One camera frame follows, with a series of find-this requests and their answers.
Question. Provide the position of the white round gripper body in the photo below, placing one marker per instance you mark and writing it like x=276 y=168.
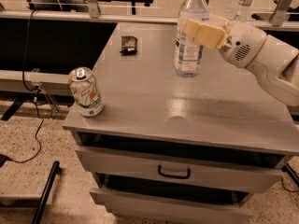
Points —
x=243 y=45

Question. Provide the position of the dark crumpled snack wrapper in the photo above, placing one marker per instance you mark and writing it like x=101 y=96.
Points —
x=128 y=45

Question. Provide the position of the upper grey drawer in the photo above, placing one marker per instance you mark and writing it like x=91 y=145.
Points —
x=210 y=174

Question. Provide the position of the lower grey drawer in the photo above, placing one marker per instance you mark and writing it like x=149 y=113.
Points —
x=146 y=206

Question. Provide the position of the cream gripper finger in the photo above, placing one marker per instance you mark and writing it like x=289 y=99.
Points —
x=211 y=34
x=218 y=21

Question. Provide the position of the background clear water bottle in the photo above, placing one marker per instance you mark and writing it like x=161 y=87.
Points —
x=243 y=10

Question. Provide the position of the grey drawer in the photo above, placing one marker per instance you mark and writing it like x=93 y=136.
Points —
x=210 y=174
x=146 y=206

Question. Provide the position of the black drawer handle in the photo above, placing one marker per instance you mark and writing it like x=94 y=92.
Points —
x=175 y=174

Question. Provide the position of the grey metal drawer cabinet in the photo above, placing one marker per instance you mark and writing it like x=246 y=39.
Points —
x=221 y=115

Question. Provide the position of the metal railing frame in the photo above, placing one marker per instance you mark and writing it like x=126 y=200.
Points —
x=162 y=11

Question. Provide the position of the clear plastic water bottle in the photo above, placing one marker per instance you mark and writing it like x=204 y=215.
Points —
x=187 y=54

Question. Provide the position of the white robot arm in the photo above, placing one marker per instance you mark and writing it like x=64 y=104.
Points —
x=273 y=62

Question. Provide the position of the black metal floor leg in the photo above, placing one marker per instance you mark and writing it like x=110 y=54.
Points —
x=55 y=169

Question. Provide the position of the green white soda can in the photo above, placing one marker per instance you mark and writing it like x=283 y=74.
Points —
x=84 y=88

